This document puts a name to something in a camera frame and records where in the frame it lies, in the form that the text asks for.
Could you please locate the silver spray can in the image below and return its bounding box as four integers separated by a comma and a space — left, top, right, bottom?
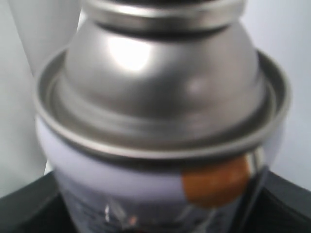
35, 0, 290, 233

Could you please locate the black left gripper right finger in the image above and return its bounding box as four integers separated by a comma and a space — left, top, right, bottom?
240, 169, 311, 233

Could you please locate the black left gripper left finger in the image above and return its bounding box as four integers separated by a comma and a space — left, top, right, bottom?
0, 172, 73, 233

